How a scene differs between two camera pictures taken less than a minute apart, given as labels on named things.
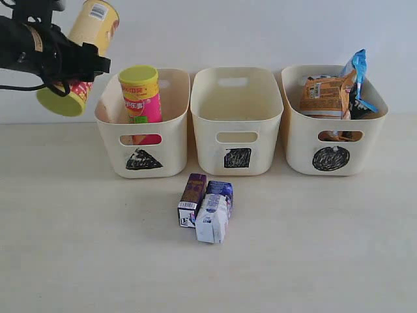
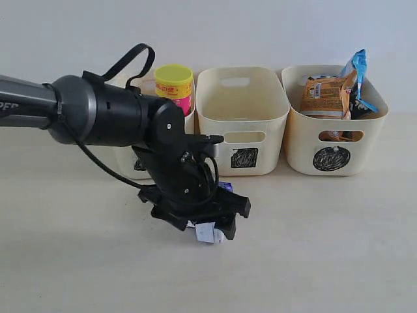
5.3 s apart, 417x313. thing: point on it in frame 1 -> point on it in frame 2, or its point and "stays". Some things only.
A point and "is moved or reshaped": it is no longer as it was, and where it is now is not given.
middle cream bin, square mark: x=237 y=115 stays
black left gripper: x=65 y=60 -> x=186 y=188
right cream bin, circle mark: x=330 y=147 stays
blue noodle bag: x=359 y=107 stays
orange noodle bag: x=327 y=97 stays
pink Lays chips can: x=141 y=87 is moved or reshaped
